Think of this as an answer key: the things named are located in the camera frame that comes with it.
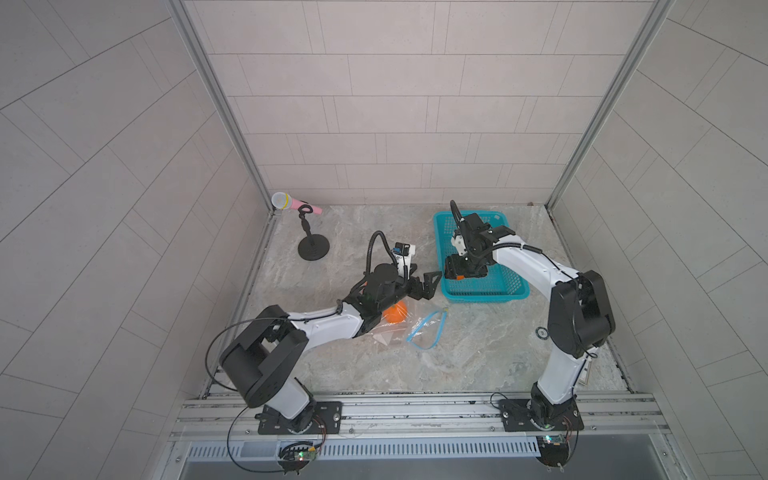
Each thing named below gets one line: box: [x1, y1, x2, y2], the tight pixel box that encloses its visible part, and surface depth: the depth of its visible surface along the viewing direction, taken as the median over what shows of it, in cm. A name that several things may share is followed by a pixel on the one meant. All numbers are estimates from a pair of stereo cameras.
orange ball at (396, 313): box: [383, 301, 408, 324], surface depth 84 cm
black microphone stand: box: [298, 204, 330, 261], surface depth 104 cm
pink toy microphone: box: [271, 192, 323, 215], surface depth 84 cm
